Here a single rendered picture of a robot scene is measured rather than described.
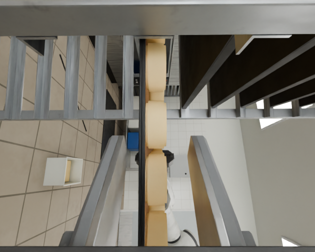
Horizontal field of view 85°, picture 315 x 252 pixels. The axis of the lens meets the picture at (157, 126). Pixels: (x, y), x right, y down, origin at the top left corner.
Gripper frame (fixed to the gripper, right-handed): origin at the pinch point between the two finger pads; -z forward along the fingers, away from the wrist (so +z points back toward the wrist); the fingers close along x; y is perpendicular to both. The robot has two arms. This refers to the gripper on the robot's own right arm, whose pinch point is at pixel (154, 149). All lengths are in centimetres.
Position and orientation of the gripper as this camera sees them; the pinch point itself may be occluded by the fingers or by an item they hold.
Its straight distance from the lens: 54.0
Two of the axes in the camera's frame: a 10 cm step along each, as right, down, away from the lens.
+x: 10.0, 0.0, 0.0
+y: 0.0, 6.3, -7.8
